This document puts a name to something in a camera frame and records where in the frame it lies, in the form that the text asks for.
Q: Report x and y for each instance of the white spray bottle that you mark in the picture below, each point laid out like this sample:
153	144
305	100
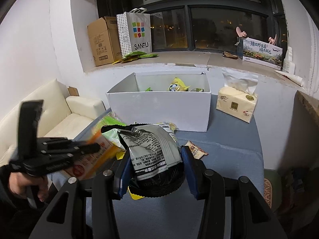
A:
288	64

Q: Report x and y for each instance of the small brown snack packet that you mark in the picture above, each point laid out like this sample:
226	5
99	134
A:
196	151

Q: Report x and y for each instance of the green snack packets on sill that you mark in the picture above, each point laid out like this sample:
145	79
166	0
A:
133	56

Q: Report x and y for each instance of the brown cardboard box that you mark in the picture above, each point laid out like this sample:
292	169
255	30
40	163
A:
104	41

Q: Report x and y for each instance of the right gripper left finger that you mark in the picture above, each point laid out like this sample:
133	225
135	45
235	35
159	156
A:
84	209

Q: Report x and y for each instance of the person's left hand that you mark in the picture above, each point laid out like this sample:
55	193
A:
19	182

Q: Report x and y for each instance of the white cardboard box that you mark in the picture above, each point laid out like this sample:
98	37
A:
144	98

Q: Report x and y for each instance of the yellow chip bag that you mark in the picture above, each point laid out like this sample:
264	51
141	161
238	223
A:
178	85

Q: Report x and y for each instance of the cream sofa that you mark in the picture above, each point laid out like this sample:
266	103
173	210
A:
61	117

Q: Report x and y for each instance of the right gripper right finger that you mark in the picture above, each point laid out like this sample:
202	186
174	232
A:
233	208

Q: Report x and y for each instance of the tissue paper pack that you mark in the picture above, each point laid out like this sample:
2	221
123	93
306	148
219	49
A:
238	98

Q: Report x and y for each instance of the green snack pack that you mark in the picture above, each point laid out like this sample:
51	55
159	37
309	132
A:
108	126

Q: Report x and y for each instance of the black grey snack bag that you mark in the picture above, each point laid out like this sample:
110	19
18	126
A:
156	164

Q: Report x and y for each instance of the wooden side table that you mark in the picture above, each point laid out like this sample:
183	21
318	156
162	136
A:
310	104

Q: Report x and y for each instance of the orange white cracker pack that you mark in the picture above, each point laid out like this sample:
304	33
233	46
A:
87	165

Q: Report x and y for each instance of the printed long gift box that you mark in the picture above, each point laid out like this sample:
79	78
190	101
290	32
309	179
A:
256	51

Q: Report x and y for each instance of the white SANFU shopping bag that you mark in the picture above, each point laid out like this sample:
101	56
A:
134	31

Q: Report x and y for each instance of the dark blue gift box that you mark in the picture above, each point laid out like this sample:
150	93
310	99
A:
239	47

